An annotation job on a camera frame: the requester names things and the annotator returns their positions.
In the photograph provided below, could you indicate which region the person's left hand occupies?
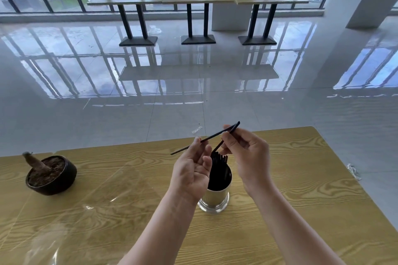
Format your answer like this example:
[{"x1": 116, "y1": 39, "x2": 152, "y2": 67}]
[{"x1": 169, "y1": 136, "x2": 214, "y2": 202}]

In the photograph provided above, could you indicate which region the black chopstick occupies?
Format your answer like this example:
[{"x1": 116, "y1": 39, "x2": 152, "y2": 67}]
[
  {"x1": 170, "y1": 126, "x2": 232, "y2": 155},
  {"x1": 212, "y1": 121, "x2": 241, "y2": 154}
]

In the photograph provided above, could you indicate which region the dark brown plant pot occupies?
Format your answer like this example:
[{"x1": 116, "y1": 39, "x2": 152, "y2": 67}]
[{"x1": 25, "y1": 155, "x2": 78, "y2": 196}]

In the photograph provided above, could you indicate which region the person's right forearm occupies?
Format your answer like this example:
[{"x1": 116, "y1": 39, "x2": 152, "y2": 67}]
[{"x1": 246, "y1": 179, "x2": 346, "y2": 265}]

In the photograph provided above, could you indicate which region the person's left forearm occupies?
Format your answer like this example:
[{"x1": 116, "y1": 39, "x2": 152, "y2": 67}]
[{"x1": 118, "y1": 185, "x2": 201, "y2": 265}]

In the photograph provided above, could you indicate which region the person's right hand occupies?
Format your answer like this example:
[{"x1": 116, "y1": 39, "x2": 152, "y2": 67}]
[{"x1": 217, "y1": 124, "x2": 273, "y2": 196}]

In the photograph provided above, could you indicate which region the crumpled clear plastic wrapper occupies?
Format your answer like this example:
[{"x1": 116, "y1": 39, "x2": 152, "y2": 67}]
[{"x1": 346, "y1": 163, "x2": 363, "y2": 181}]

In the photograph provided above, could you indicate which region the brown plant stump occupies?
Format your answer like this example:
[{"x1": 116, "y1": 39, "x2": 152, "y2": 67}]
[{"x1": 22, "y1": 151, "x2": 53, "y2": 179}]

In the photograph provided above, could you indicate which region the steel chopstick holder cup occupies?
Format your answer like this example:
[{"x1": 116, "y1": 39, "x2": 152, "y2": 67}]
[{"x1": 198, "y1": 162, "x2": 233, "y2": 214}]

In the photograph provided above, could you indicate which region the bundle of black chopsticks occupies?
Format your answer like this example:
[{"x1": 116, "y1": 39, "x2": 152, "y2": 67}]
[{"x1": 207, "y1": 150, "x2": 231, "y2": 191}]

